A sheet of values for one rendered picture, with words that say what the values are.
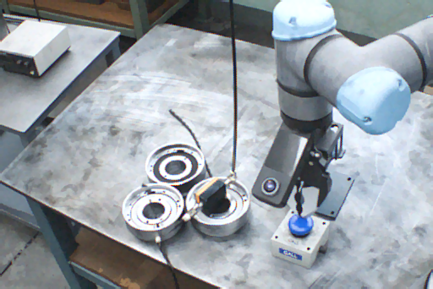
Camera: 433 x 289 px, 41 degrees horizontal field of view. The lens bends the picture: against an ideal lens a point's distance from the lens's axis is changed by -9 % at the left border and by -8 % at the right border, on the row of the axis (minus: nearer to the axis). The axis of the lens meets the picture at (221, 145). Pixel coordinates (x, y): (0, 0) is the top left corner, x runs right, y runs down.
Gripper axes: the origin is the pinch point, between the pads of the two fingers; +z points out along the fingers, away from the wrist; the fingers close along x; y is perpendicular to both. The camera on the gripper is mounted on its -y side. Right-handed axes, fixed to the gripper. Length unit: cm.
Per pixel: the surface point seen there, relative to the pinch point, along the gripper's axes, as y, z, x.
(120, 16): 116, 64, 142
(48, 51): 33, 15, 91
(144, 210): -6.1, 6.1, 26.2
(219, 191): 0.2, 1.7, 14.6
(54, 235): -10, 25, 53
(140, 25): 110, 63, 126
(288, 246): -3.6, 3.9, 0.2
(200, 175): 4.3, 4.9, 21.3
